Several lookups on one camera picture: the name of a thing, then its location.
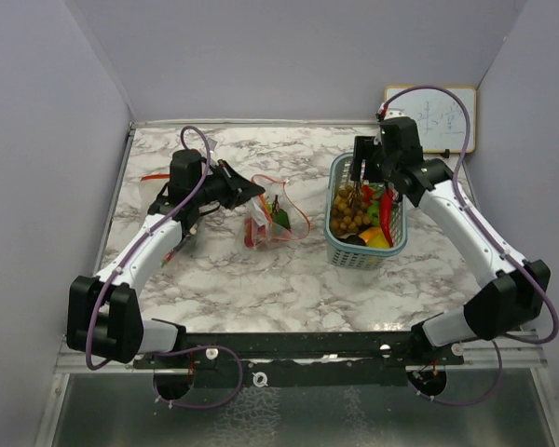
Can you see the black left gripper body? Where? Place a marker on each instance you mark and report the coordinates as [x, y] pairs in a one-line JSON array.
[[209, 193]]

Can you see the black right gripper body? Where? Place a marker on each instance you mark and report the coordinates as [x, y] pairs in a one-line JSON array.
[[388, 165]]

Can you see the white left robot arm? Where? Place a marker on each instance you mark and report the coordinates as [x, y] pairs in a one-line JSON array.
[[104, 317]]

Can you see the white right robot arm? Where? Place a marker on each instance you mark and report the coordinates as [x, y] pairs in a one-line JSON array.
[[511, 287]]

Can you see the small whiteboard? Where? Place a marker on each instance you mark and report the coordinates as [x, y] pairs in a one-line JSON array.
[[440, 121]]

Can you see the brown longan bunch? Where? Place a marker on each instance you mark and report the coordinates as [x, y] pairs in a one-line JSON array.
[[348, 212]]

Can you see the yellow pepper toy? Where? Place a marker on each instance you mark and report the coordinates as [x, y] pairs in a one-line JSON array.
[[374, 237]]

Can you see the light blue plastic basket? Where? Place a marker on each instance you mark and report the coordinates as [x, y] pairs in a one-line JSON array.
[[342, 254]]

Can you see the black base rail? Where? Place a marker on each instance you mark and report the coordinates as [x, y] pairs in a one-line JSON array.
[[296, 359]]

